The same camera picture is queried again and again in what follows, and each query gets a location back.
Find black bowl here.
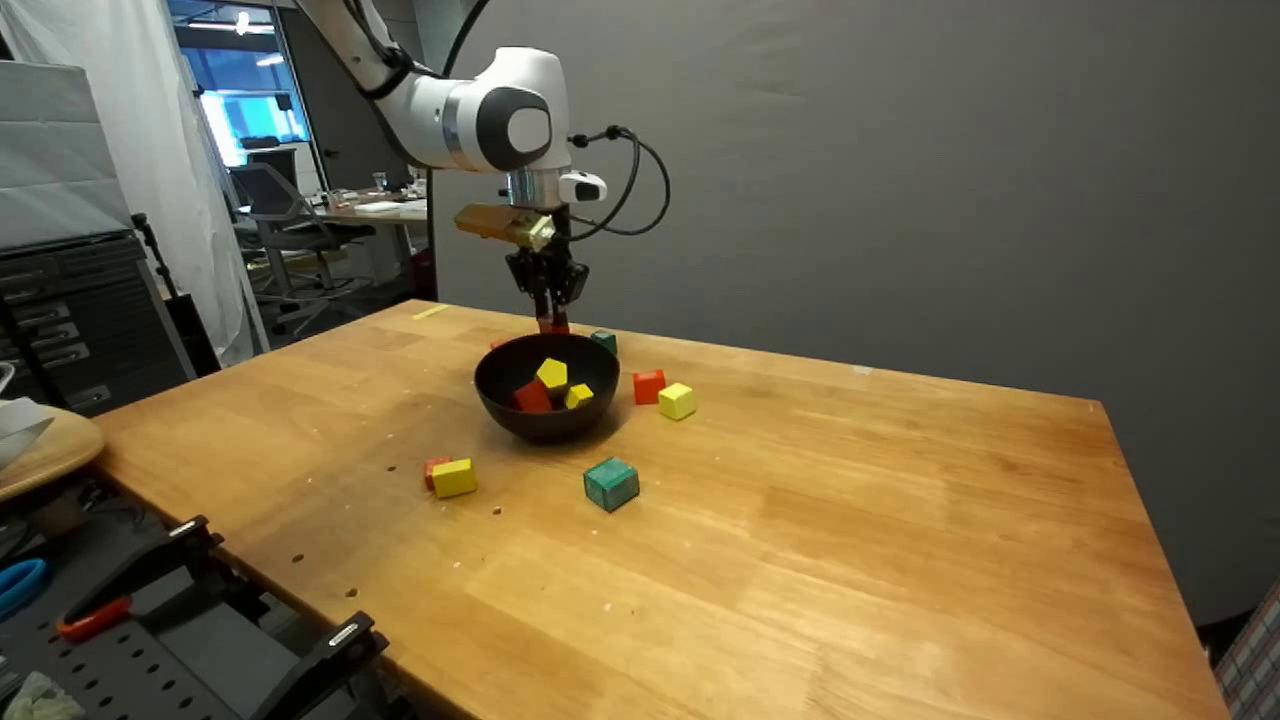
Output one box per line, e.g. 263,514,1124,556
473,332,622,445

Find large green cube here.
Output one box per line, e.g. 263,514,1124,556
583,456,642,514

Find desk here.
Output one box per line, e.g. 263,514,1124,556
318,194,431,291

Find office chair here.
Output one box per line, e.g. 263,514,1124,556
229,162,378,338

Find monitor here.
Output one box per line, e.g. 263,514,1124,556
198,88,312,169

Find stand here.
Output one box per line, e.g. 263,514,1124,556
129,212,223,379

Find white curtain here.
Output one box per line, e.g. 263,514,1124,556
0,0,272,368

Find black clamp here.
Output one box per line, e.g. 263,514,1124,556
248,611,390,720
60,514,227,643

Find black drawer cabinet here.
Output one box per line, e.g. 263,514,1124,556
0,230,198,418

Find grey box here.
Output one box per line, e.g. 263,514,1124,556
0,60,134,252

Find round wooden board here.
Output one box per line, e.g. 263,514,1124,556
0,404,107,504

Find white paper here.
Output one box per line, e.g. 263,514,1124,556
0,394,55,469

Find black perforated workbench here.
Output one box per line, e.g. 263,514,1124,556
0,478,411,720

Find plaid cloth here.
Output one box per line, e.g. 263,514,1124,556
1213,578,1280,720

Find orange handled tool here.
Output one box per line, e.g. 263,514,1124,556
55,596,134,644

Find blue handled scissors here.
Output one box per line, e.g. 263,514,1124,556
0,557,50,618

